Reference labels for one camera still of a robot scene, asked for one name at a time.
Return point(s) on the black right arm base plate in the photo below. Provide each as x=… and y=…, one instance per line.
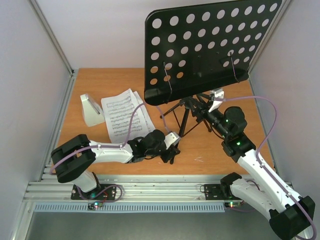
x=215, y=192

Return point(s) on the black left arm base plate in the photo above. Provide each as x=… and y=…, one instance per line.
x=104, y=192

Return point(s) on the white sheet music page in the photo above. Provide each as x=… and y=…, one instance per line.
x=122, y=117
x=148, y=121

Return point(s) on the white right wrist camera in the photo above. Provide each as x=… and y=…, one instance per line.
x=216, y=98

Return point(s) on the grey slotted cable duct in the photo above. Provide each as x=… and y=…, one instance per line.
x=126, y=208

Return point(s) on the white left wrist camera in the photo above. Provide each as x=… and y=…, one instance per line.
x=171, y=139

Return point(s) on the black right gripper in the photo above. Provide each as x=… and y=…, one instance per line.
x=199, y=109

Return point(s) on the black tripod music stand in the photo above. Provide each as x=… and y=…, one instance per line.
x=192, y=49

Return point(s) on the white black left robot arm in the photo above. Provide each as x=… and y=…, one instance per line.
x=72, y=159

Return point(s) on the aluminium corner post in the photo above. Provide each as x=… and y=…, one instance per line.
x=52, y=37
x=269, y=33

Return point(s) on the white grey metronome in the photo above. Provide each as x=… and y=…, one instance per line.
x=92, y=112

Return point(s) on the aluminium front frame rails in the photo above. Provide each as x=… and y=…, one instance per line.
x=137, y=188

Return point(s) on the right aluminium corner post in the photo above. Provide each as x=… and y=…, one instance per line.
x=269, y=33

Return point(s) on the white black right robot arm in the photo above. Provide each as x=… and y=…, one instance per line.
x=289, y=214

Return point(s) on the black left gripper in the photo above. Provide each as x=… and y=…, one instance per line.
x=171, y=154

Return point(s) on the left aluminium corner post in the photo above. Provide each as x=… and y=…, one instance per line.
x=52, y=37

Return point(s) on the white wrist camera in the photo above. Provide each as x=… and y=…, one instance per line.
x=171, y=139
x=216, y=98

